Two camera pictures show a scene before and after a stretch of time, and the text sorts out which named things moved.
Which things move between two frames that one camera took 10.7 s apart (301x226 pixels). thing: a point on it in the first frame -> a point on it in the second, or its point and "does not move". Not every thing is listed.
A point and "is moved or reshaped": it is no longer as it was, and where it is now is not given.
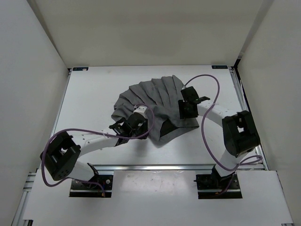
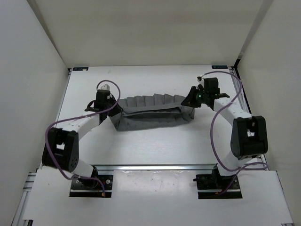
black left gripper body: x=141 y=130 -> x=114 y=110
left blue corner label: x=80 y=68 does not move
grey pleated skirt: x=160 y=96 is moved or reshaped
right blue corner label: x=219 y=67 does not move
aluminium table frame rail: x=238 y=80 does not move
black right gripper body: x=184 y=110 -> x=197 y=97
